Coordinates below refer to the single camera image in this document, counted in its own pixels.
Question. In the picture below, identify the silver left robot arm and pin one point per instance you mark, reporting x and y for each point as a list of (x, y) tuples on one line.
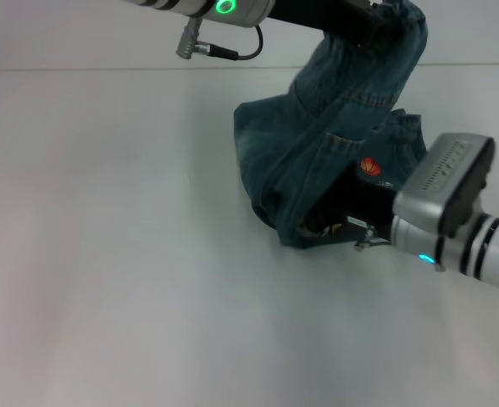
[(240, 12)]

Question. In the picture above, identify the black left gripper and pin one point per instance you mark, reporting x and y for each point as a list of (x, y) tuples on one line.
[(312, 15)]

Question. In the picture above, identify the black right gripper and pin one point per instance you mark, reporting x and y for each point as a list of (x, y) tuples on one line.
[(359, 203)]

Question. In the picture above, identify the blue denim shorts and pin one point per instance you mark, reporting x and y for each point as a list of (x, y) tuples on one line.
[(283, 161)]

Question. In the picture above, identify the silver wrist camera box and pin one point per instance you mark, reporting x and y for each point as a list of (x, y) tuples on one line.
[(444, 178)]

